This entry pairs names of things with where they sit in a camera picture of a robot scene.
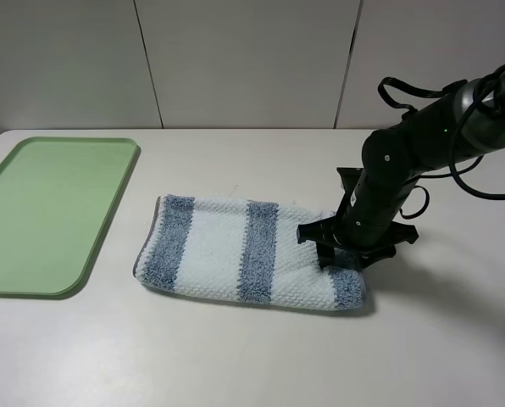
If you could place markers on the blue white striped towel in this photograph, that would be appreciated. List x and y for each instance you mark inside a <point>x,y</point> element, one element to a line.
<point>244,251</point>

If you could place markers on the green plastic tray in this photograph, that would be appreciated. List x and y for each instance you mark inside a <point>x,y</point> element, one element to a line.
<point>57,196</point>

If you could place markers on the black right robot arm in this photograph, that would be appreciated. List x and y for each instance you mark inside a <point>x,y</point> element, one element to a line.
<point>463,121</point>

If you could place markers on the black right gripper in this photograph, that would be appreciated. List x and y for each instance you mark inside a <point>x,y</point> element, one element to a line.
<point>364,221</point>

